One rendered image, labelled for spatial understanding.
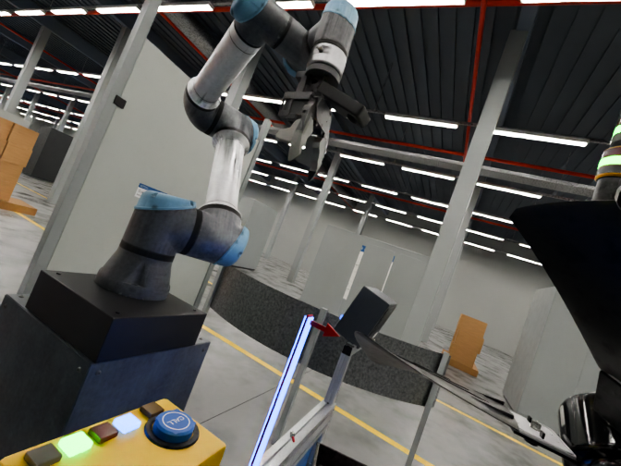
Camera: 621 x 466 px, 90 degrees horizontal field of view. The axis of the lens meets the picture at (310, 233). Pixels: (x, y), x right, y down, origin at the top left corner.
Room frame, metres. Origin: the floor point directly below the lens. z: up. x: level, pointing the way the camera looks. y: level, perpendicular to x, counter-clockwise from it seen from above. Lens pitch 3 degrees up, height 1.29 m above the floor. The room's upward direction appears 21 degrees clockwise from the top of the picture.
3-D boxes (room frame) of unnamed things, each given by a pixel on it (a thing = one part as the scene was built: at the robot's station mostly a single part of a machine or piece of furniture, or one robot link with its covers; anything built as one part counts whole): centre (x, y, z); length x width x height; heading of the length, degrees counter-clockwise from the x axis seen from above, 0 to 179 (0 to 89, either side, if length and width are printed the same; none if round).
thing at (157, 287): (0.72, 0.33, 1.13); 0.15 x 0.15 x 0.10
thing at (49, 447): (0.25, 0.13, 1.08); 0.02 x 0.02 x 0.01; 66
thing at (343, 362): (1.05, -0.25, 0.96); 0.03 x 0.03 x 0.20; 66
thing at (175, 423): (0.34, 0.06, 1.08); 0.04 x 0.04 x 0.02
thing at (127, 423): (0.32, 0.10, 1.08); 0.02 x 0.02 x 0.01; 66
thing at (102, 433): (0.30, 0.11, 1.08); 0.02 x 0.02 x 0.01; 66
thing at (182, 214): (0.73, 0.33, 1.24); 0.13 x 0.12 x 0.14; 124
